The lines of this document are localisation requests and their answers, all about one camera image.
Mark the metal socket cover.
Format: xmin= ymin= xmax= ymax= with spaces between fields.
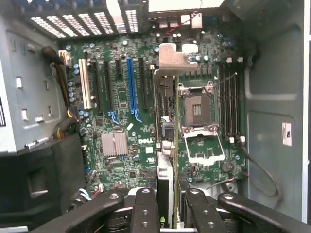
xmin=181 ymin=128 xmax=226 ymax=167

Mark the round coin battery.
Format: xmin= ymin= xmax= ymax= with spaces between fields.
xmin=220 ymin=159 xmax=234 ymax=173

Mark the silver chipset heatsink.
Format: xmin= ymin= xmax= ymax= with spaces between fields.
xmin=101 ymin=132 xmax=129 ymax=159

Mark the CPU socket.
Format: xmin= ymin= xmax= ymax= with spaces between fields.
xmin=177 ymin=81 xmax=219 ymax=133

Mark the black plastic shroud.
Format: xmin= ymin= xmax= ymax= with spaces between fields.
xmin=0 ymin=132 xmax=87 ymax=230

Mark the black RAM slot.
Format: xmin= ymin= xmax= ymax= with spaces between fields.
xmin=225 ymin=58 xmax=231 ymax=143
xmin=230 ymin=62 xmax=237 ymax=144
xmin=219 ymin=62 xmax=225 ymax=143
xmin=236 ymin=57 xmax=245 ymax=144

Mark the green motherboard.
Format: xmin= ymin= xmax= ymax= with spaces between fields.
xmin=58 ymin=14 xmax=248 ymax=195

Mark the long black expansion slot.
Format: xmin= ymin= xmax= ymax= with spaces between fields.
xmin=138 ymin=57 xmax=149 ymax=110
xmin=104 ymin=60 xmax=116 ymax=123
xmin=94 ymin=60 xmax=104 ymax=116

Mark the blue expansion slot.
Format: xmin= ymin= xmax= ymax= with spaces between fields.
xmin=126 ymin=57 xmax=142 ymax=123

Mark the thin metal locking lever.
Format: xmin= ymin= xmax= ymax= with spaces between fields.
xmin=212 ymin=72 xmax=238 ymax=87

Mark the white expansion slot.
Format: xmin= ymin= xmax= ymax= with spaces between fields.
xmin=78 ymin=58 xmax=92 ymax=110

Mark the open black PC case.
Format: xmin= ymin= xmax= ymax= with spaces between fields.
xmin=0 ymin=0 xmax=311 ymax=233

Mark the grey power supply unit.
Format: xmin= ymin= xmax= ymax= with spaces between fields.
xmin=0 ymin=12 xmax=72 ymax=156

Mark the white power connector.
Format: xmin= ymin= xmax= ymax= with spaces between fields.
xmin=58 ymin=50 xmax=72 ymax=66

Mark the light blue wire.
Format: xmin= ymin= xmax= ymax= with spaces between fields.
xmin=77 ymin=188 xmax=93 ymax=202

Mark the black looped wire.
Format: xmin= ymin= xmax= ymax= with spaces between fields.
xmin=239 ymin=139 xmax=284 ymax=210

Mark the braided black yellow wire bundle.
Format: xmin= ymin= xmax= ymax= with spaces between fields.
xmin=41 ymin=46 xmax=81 ymax=141

